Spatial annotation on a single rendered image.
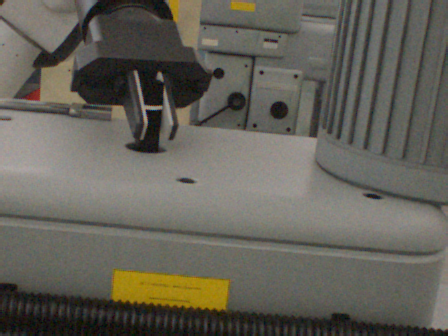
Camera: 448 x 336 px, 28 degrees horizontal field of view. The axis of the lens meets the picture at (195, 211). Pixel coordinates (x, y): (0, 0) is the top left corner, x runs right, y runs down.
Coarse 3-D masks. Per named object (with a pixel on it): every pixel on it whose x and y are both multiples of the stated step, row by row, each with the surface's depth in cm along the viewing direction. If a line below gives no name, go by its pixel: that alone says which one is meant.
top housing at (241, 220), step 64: (0, 128) 80; (64, 128) 83; (128, 128) 86; (192, 128) 89; (0, 192) 67; (64, 192) 67; (128, 192) 68; (192, 192) 69; (256, 192) 69; (320, 192) 71; (0, 256) 68; (64, 256) 68; (128, 256) 69; (192, 256) 69; (256, 256) 69; (320, 256) 69; (384, 256) 69; (384, 320) 71
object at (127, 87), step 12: (132, 72) 78; (120, 84) 78; (132, 84) 77; (120, 96) 79; (132, 96) 77; (132, 108) 77; (132, 120) 77; (144, 120) 75; (132, 132) 76; (144, 132) 76
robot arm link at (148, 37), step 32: (96, 0) 82; (128, 0) 83; (160, 0) 83; (96, 32) 80; (128, 32) 80; (160, 32) 82; (96, 64) 77; (128, 64) 78; (160, 64) 79; (192, 64) 80; (96, 96) 80; (192, 96) 83
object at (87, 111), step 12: (0, 108) 88; (12, 108) 88; (24, 108) 88; (36, 108) 88; (48, 108) 88; (60, 108) 88; (72, 108) 88; (84, 108) 90; (96, 108) 90; (108, 108) 91
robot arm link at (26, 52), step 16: (0, 0) 112; (0, 16) 116; (0, 32) 115; (16, 32) 115; (0, 48) 116; (16, 48) 116; (32, 48) 117; (80, 48) 115; (0, 64) 116; (16, 64) 117; (32, 64) 118; (48, 64) 118; (0, 80) 117; (16, 80) 118; (0, 96) 118
